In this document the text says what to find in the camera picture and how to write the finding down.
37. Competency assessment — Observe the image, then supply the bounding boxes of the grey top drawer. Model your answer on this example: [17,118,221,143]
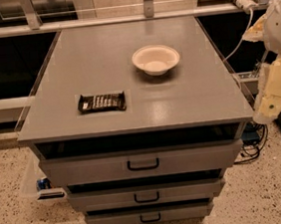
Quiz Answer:
[39,139,242,186]

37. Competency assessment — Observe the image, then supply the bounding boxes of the black floor cables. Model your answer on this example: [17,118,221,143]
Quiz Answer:
[229,120,272,166]

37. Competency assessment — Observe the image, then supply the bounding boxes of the blue soda can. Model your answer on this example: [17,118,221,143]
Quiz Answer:
[36,177,51,191]

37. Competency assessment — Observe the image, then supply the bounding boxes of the black candy bar wrapper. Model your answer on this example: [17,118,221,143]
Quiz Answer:
[78,92,127,114]

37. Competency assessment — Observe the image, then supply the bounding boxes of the grey bottom drawer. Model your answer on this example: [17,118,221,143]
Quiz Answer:
[85,202,213,224]

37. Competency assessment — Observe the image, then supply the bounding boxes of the white power cable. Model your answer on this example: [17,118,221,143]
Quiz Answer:
[217,7,259,64]

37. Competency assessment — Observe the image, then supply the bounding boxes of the clear plastic bin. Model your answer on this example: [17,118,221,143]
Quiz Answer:
[19,155,66,204]

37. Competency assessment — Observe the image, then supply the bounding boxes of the grey drawer cabinet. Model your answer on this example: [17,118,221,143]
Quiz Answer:
[19,17,253,218]

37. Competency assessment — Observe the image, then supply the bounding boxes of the grey drawer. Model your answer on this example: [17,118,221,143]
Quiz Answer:
[39,139,242,186]
[68,178,225,212]
[85,202,213,224]

